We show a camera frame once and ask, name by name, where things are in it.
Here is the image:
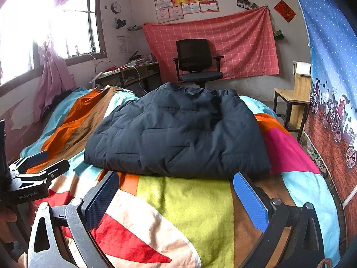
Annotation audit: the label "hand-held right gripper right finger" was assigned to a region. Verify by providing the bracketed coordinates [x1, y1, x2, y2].
[233, 172, 325, 268]

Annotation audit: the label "white cable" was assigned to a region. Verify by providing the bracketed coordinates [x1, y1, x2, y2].
[128, 65, 147, 94]

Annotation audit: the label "white wall calendar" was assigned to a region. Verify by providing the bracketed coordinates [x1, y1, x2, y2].
[116, 35, 128, 54]

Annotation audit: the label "black cable loop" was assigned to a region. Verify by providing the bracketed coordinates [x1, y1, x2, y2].
[95, 61, 112, 74]

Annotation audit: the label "red diamond paper decoration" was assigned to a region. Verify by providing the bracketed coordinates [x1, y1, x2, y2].
[274, 0, 296, 23]

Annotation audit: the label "dark navy padded jacket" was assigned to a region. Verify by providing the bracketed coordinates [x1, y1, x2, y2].
[84, 82, 272, 178]

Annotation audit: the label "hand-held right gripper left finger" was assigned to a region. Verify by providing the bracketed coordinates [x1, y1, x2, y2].
[27, 170, 120, 268]

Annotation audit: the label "window with brown frame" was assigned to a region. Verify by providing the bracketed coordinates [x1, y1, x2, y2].
[0, 0, 107, 86]

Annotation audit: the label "wooden chair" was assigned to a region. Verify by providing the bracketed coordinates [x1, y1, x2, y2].
[273, 61, 312, 141]

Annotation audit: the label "blue printed curtain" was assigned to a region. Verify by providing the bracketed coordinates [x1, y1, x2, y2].
[289, 0, 357, 207]

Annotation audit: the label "colourful patchwork blanket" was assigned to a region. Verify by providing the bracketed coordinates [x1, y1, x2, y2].
[19, 86, 342, 268]

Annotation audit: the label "wooden desk with shelves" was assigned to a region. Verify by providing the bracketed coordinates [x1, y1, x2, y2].
[93, 61, 161, 94]

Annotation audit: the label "wall photos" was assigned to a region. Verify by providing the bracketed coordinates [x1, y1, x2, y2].
[237, 0, 258, 10]

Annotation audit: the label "black office chair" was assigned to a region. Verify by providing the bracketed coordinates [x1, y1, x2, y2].
[173, 39, 224, 88]

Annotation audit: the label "person's left hand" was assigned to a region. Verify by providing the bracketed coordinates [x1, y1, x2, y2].
[0, 202, 39, 243]

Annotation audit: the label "pink window curtain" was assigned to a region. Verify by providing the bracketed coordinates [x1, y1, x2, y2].
[33, 0, 94, 123]

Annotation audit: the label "white paper sheet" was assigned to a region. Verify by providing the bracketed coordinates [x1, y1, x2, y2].
[296, 61, 311, 76]

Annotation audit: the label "group of wall certificates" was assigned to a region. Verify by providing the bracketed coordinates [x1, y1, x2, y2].
[153, 0, 228, 24]

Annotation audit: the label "stack of papers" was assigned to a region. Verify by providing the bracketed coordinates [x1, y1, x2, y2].
[129, 57, 157, 67]

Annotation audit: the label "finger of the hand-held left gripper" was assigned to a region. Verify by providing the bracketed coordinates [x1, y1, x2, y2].
[10, 150, 48, 171]
[26, 159, 70, 186]

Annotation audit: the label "white sneaker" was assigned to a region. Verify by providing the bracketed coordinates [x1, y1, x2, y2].
[309, 145, 328, 176]

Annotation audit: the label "red checked wall cloth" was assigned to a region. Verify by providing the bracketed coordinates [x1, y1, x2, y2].
[142, 6, 280, 84]

